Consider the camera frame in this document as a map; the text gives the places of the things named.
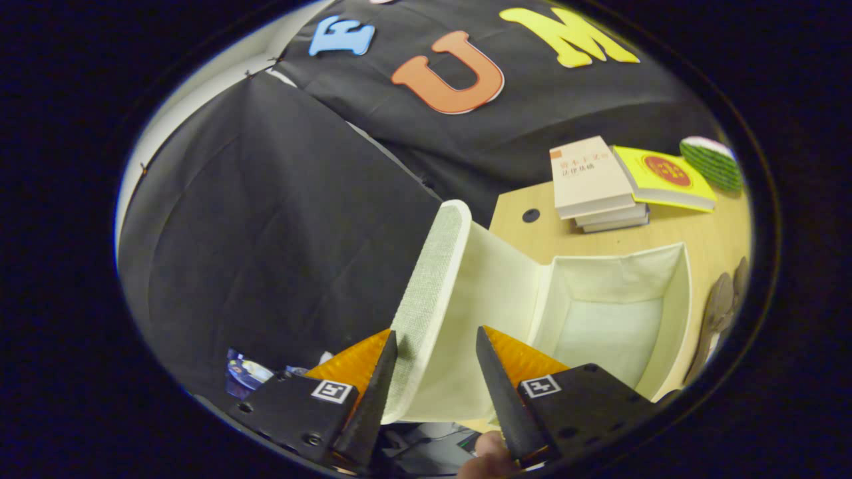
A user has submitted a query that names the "white book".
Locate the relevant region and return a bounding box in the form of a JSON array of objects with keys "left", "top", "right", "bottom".
[{"left": 574, "top": 202, "right": 650, "bottom": 228}]

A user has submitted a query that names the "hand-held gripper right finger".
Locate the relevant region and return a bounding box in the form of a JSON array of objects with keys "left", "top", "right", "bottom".
[{"left": 475, "top": 325, "right": 660, "bottom": 470}]

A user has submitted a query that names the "cream fabric storage box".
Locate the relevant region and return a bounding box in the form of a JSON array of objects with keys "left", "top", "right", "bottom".
[{"left": 383, "top": 200, "right": 694, "bottom": 426}]

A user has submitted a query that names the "green striped watermelon plush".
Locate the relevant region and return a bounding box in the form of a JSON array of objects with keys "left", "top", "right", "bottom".
[{"left": 679, "top": 136, "right": 744, "bottom": 194}]

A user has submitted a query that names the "brown felt shoe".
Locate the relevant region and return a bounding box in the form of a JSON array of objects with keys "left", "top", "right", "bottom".
[
  {"left": 686, "top": 271, "right": 735, "bottom": 387},
  {"left": 732, "top": 256, "right": 751, "bottom": 315}
]

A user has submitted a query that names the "beige book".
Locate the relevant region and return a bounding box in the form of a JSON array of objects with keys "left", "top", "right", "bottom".
[{"left": 549, "top": 136, "right": 637, "bottom": 221}]

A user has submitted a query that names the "yellow book with red circle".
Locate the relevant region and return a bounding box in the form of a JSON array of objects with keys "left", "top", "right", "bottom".
[{"left": 612, "top": 145, "right": 719, "bottom": 214}]

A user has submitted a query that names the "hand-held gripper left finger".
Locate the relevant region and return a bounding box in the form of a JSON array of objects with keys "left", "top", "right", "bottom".
[{"left": 225, "top": 329, "right": 400, "bottom": 474}]

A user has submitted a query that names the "blue and white packaging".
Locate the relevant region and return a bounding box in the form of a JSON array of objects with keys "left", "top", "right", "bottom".
[{"left": 225, "top": 348, "right": 308, "bottom": 400}]

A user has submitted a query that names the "black backdrop cloth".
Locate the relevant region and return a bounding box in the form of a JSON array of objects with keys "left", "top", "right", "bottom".
[{"left": 116, "top": 0, "right": 728, "bottom": 413}]

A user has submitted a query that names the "grey book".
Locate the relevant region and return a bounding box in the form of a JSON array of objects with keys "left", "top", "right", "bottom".
[{"left": 582, "top": 214, "right": 651, "bottom": 234}]

